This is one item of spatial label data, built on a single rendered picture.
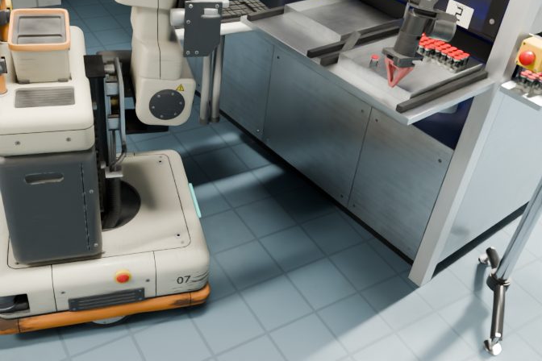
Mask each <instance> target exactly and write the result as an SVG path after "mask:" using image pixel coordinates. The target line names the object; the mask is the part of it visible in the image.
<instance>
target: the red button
mask: <svg viewBox="0 0 542 361"><path fill-rule="evenodd" d="M534 61H535V54H534V53H533V52H532V51H529V50H527V51H524V52H521V53H520V54H519V62H520V64H522V65H525V66H528V65H530V64H532V63H533V62H534Z"/></svg>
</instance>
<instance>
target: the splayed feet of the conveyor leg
mask: <svg viewBox="0 0 542 361"><path fill-rule="evenodd" d="M479 259H480V261H481V262H482V263H483V264H485V265H487V266H491V268H492V270H491V271H490V273H489V275H488V277H487V279H486V284H487V286H488V287H489V288H490V289H491V290H492V291H494V299H493V310H492V318H491V327H490V339H487V340H485V341H484V342H483V344H482V346H483V348H484V350H485V351H486V352H487V353H489V354H491V355H497V354H499V352H500V350H501V348H500V346H499V345H498V341H502V334H503V324H504V314H505V301H506V291H507V290H508V289H509V287H510V285H511V282H512V278H511V276H509V278H508V280H505V281H504V280H499V279H498V278H497V277H496V276H495V274H494V273H495V271H496V269H497V267H498V264H499V262H500V260H501V259H500V257H499V255H498V252H497V251H496V250H495V249H494V247H488V248H487V249H486V253H485V254H483V255H481V256H480V258H479Z"/></svg>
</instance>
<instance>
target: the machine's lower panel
mask: <svg viewBox="0 0 542 361"><path fill-rule="evenodd" d="M186 59H187V61H188V63H189V66H190V69H191V71H192V73H193V76H194V79H195V81H196V88H195V89H196V90H197V91H198V92H199V93H201V89H202V69H203V57H186ZM219 108H220V109H221V110H222V111H223V112H225V113H226V114H227V115H229V116H230V117H231V118H233V119H234V120H235V121H237V122H238V123H239V124H240V125H241V126H242V127H244V128H245V129H246V130H248V131H249V132H250V133H252V134H253V135H254V136H256V137H257V138H258V139H259V140H260V141H262V142H263V143H264V144H265V145H267V146H268V147H269V148H271V149H272V150H273V151H275V152H276V153H277V154H278V155H279V156H280V157H282V158H283V159H284V160H286V161H287V162H288V163H290V164H291V165H292V166H294V167H295V168H296V169H297V170H299V171H300V172H301V173H302V174H303V175H305V176H306V177H308V178H309V179H310V180H311V181H313V182H314V183H315V184H317V185H318V186H319V187H320V188H321V189H323V190H324V191H325V192H326V193H328V194H329V195H330V196H332V197H333V198H335V199H336V200H337V201H338V202H339V203H340V204H341V205H343V206H344V207H346V208H347V209H348V210H350V211H351V212H352V213H353V214H355V215H356V216H357V217H358V218H359V219H361V220H362V221H363V222H365V223H366V224H367V225H368V226H370V227H371V228H373V229H374V230H375V231H376V232H377V233H379V234H380V235H381V236H382V237H384V238H385V239H386V240H388V241H389V242H390V243H392V244H393V245H394V246H396V247H397V248H398V249H399V250H400V251H401V252H403V253H404V254H405V255H407V256H408V257H409V258H411V259H412V260H413V261H414V260H415V257H416V255H417V252H418V249H419V246H420V243H421V242H422V239H423V235H424V233H425V230H426V228H427V224H428V222H429V219H430V217H431V215H432V211H433V209H434V206H435V203H436V200H437V197H438V195H439V192H440V189H441V186H442V184H443V182H444V178H445V176H446V173H447V171H448V167H449V165H450V162H451V159H452V156H453V153H454V151H455V150H453V149H451V148H450V147H448V146H447V145H445V144H444V143H441V142H440V141H439V140H437V139H435V138H434V137H432V136H430V135H429V134H427V133H426V132H424V131H422V130H420V129H419V128H418V127H416V126H414V125H413V124H409V125H406V124H404V123H402V122H400V121H399V120H397V119H396V118H394V117H393V116H391V115H389V114H387V113H386V112H385V111H383V110H381V109H380V108H378V107H376V106H375V105H373V104H372V103H370V102H368V101H366V100H365V99H364V98H362V97H360V96H359V95H357V94H356V93H354V92H353V91H351V90H350V89H347V88H346V87H344V86H343V85H341V84H340V83H338V82H337V81H334V80H333V79H331V78H330V77H328V76H327V75H325V74H323V73H321V72H320V71H319V70H317V69H316V68H314V67H312V66H310V65H309V64H308V63H306V62H304V61H303V60H301V59H299V58H297V57H296V56H294V55H293V54H291V53H290V52H288V51H286V50H285V49H284V48H281V47H280V46H278V45H277V44H275V43H274V42H272V41H271V40H269V39H267V38H265V37H264V36H263V35H261V34H259V33H257V32H256V31H249V32H242V33H236V34H230V35H225V43H224V54H223V71H222V80H221V91H220V102H219ZM541 177H542V110H540V111H537V110H534V109H532V108H531V107H529V106H526V105H525V104H523V103H522V102H519V101H517V100H515V99H514V98H511V97H509V96H507V95H506V94H505V95H504V97H503V100H502V103H501V105H500V107H499V109H498V113H497V115H496V117H495V120H494V123H493V125H492V127H491V129H490V133H489V135H488V137H487V140H486V143H485V145H484V147H483V149H482V153H481V155H480V157H479V160H478V162H477V165H476V168H475V169H474V172H473V175H472V177H471V180H470V182H469V185H468V188H467V189H466V192H465V195H464V197H463V200H462V202H461V205H460V208H459V210H458V212H457V215H456V217H455V220H454V222H453V224H452V228H451V230H450V232H449V234H448V237H447V240H446V242H445V245H444V248H443V250H442V252H441V254H440V257H439V260H438V262H437V263H439V262H440V261H442V260H443V259H445V258H447V257H448V256H449V255H451V254H452V253H453V252H455V251H457V250H458V249H460V248H461V247H463V246H464V245H465V244H466V243H468V242H470V241H471V240H473V239H475V238H476V237H477V236H478V235H480V234H481V233H483V232H484V231H486V230H488V229H489V228H491V227H492V226H493V225H494V224H496V223H497V222H499V221H501V220H502V219H504V218H505V217H506V216H507V215H509V214H511V213H512V212H514V211H515V210H517V209H518V208H519V207H520V206H522V205H524V204H525V203H527V202H528V201H530V200H531V198H532V194H533V193H534V191H535V189H536V186H537V185H538V183H539V181H540V178H541Z"/></svg>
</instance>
